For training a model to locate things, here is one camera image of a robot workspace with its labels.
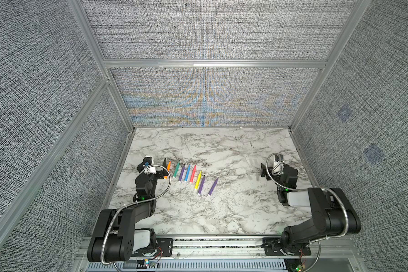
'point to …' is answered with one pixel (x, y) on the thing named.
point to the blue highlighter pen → (187, 172)
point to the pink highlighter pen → (192, 174)
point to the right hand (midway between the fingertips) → (271, 159)
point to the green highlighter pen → (176, 169)
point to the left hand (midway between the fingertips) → (155, 157)
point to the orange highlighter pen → (169, 165)
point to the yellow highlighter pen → (198, 180)
